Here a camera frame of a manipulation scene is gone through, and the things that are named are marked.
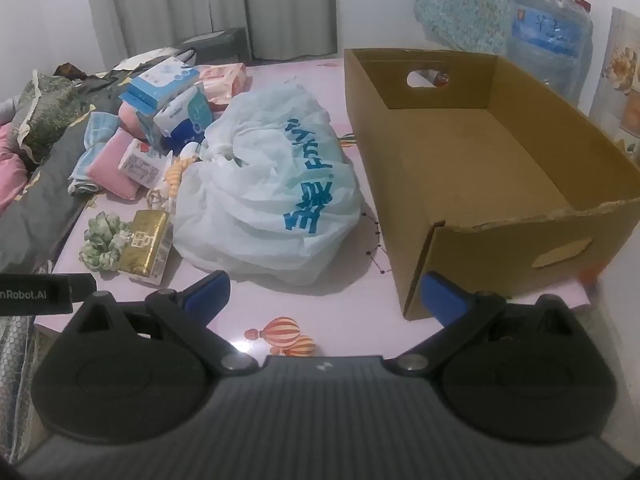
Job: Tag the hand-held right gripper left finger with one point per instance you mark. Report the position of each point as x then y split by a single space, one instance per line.
210 294

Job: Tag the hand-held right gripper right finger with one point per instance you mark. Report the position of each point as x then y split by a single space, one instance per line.
441 301

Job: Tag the brown cardboard box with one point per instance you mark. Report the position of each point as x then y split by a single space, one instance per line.
450 160

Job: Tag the grey mesh mattress side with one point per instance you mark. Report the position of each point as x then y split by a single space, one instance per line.
12 360

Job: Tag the gold foil packet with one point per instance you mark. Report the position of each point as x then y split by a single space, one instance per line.
145 245

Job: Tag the green fabric scrunchie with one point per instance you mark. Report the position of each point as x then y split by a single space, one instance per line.
102 240

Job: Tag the white plastic bag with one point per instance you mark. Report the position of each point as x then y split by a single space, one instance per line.
260 200

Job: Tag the grey blanket yellow prints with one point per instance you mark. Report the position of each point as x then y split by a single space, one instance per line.
45 185

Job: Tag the orange striped plush toy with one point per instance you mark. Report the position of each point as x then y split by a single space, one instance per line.
175 175

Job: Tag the pink garment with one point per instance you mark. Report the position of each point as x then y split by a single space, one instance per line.
10 170

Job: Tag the white small carton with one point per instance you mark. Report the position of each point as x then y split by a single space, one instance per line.
140 162

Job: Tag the pink folded towel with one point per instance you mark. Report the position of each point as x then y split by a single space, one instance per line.
112 162

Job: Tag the blue striped towel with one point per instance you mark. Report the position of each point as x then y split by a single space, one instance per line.
95 132

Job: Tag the white tissue pack blue circle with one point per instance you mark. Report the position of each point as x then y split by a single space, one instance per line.
185 115

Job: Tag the green patterned pillow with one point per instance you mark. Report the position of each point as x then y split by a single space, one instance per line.
47 110

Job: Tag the pink wet wipes pack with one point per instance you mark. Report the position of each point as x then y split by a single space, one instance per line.
222 82

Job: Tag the dark brown object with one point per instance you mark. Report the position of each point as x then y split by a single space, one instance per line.
70 71

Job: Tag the black box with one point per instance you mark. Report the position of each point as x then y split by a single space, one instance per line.
225 42

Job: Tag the large blue water bottle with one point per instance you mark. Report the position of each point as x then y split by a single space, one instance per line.
545 35

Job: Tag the grey curtain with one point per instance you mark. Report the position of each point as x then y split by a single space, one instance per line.
280 5

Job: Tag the floral teal hanging cloth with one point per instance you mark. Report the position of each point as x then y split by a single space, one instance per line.
465 0

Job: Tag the flower wall poster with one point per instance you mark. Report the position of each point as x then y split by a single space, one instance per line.
620 70

